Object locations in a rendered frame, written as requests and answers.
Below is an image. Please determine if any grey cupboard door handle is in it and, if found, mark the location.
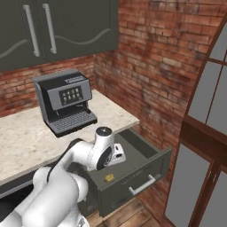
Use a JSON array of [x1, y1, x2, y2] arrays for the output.
[[22, 4, 41, 58], [42, 3, 58, 55]]

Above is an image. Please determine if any grey drawer handle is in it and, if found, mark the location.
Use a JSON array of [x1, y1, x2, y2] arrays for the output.
[[128, 174, 157, 197]]

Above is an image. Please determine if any dark grey wide cupboard door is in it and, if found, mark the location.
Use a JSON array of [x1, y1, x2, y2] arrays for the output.
[[35, 0, 120, 64]]

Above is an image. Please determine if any black and grey coffee machine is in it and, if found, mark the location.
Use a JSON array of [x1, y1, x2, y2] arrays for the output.
[[31, 68, 98, 138]]

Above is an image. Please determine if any brown framed window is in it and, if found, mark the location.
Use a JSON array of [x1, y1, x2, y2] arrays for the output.
[[163, 18, 227, 227]]

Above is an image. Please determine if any dark grey open drawer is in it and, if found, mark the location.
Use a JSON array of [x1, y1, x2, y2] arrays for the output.
[[79, 127, 173, 218]]

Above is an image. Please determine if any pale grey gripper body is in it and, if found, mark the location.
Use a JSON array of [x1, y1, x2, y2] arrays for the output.
[[104, 151, 127, 169]]

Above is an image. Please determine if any dark grey narrow cupboard door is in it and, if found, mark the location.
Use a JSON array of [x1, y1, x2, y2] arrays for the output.
[[0, 0, 46, 73]]

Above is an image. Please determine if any dark grey closed drawer front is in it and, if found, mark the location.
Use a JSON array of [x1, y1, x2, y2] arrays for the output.
[[0, 170, 38, 200]]

